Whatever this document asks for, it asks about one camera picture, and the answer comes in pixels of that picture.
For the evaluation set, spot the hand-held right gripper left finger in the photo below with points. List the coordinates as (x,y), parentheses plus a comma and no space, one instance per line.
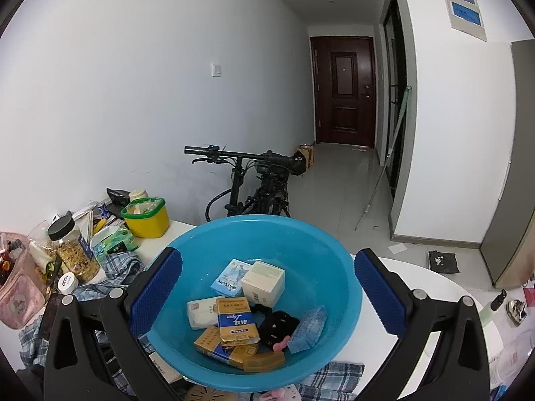
(156,288)

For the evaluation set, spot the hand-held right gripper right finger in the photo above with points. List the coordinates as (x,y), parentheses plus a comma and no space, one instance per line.
(378,288)

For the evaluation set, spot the blue plastic basin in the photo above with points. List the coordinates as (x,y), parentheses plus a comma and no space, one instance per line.
(309,259)

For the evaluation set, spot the white paper sheet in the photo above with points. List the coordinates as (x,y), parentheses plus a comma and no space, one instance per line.
(397,248)

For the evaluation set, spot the blue plaid cloth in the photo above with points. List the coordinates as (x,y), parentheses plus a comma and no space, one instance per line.
(117,267)

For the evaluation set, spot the white tissue pack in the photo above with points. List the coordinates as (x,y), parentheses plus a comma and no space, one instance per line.
(200,311)

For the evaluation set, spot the green tissue pack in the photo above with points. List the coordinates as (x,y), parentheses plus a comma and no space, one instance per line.
(115,240)

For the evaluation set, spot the yellow container green lid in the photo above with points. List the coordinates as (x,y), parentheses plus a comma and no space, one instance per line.
(148,221)

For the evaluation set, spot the blue white small box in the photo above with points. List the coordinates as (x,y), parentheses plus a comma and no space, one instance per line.
(230,277)

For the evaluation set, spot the blue wipe packet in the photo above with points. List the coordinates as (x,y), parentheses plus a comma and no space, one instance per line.
(307,326)

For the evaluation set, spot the gold blue cigarette pack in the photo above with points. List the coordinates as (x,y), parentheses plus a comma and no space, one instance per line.
(236,319)

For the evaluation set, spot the glass jar black lid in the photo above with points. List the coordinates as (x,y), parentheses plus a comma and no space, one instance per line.
(75,255)

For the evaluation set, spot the small white jar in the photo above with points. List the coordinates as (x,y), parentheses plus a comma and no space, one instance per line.
(67,283)

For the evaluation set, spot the black crumpled bag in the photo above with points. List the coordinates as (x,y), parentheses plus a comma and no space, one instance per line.
(117,196)

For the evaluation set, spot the white square box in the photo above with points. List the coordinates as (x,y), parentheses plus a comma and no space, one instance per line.
(263,286)

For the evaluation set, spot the black hair accessory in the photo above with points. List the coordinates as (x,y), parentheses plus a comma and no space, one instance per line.
(276,323)

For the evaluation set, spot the green bottle black cap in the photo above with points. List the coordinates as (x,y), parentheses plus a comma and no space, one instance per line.
(491,309)

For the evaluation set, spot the amber hair clip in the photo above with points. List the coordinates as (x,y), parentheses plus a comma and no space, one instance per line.
(265,362)

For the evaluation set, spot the pink bag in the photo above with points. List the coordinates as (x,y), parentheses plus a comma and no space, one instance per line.
(19,296)

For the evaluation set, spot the pink hair clip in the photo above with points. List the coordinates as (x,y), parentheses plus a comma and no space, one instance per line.
(280,394)

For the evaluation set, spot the black bicycle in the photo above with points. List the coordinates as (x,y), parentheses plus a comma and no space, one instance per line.
(267,192)

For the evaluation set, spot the cardboard box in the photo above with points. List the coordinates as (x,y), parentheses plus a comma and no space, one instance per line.
(309,154)

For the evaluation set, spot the clear plastic packet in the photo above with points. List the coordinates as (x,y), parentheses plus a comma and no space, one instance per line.
(514,359)

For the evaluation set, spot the mop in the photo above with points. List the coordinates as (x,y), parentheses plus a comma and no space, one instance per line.
(395,133)

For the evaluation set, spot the grey refrigerator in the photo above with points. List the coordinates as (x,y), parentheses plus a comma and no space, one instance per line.
(518,154)

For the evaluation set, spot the black framed glass door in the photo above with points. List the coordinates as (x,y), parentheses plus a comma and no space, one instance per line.
(393,92)

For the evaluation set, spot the dark brown door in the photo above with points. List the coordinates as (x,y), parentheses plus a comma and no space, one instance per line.
(342,92)

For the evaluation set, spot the white light switch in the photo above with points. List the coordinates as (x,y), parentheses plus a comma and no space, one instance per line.
(217,69)

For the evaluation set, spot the grey wall panel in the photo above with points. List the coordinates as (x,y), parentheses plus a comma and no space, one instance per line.
(462,4)

